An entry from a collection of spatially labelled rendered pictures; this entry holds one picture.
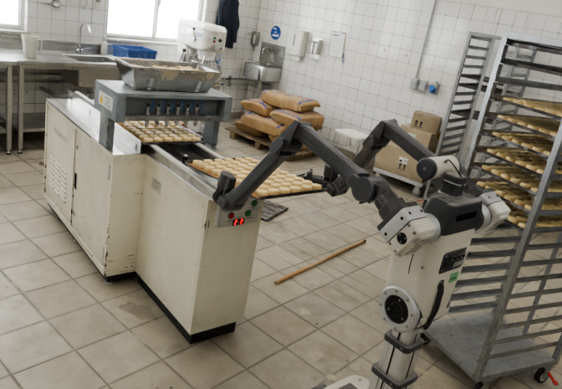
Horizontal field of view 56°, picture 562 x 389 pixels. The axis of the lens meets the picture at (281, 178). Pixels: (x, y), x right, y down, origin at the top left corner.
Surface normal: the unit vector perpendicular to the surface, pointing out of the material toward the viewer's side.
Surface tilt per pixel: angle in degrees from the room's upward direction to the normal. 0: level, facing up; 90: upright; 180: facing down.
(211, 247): 90
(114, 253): 90
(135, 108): 90
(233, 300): 90
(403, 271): 101
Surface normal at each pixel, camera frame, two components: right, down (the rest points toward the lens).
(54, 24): 0.73, 0.33
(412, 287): -0.78, 0.25
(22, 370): 0.17, -0.94
